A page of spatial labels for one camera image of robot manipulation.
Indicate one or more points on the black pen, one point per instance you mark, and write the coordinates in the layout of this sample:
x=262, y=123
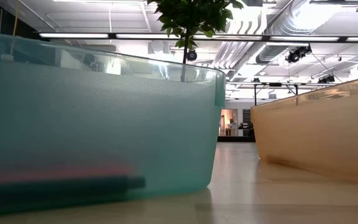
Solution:
x=64, y=188

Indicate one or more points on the black aluminium table frame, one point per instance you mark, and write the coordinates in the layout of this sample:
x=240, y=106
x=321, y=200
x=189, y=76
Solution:
x=236, y=139

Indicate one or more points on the black ceiling track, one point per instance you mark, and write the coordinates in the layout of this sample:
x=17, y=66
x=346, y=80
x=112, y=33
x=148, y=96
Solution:
x=337, y=2

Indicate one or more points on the silver ventilation duct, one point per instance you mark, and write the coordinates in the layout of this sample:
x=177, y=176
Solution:
x=306, y=15

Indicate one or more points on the round black ceiling camera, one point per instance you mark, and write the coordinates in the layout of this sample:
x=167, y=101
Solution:
x=192, y=55

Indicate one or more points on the green translucent plastic bin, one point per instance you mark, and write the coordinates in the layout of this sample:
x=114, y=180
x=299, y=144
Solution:
x=104, y=118

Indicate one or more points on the green leafy plant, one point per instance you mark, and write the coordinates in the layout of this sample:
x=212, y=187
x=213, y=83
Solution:
x=194, y=15

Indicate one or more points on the pink pen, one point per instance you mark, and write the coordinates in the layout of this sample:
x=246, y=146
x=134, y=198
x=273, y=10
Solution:
x=54, y=172

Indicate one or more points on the black ceiling spotlight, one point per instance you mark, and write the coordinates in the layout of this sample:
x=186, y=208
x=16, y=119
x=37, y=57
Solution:
x=298, y=53
x=326, y=79

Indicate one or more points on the black overhead gantry frame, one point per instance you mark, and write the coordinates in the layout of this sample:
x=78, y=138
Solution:
x=275, y=84

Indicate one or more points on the orange translucent plastic bin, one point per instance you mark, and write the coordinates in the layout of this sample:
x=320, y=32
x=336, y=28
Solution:
x=322, y=133

